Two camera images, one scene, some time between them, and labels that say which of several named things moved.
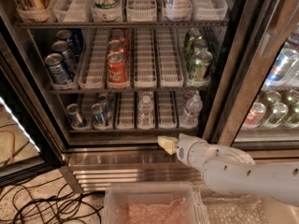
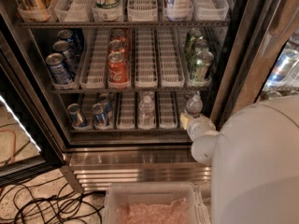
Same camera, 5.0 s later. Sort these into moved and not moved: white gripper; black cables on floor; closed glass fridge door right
Moved: white gripper
Not moved: closed glass fridge door right; black cables on floor
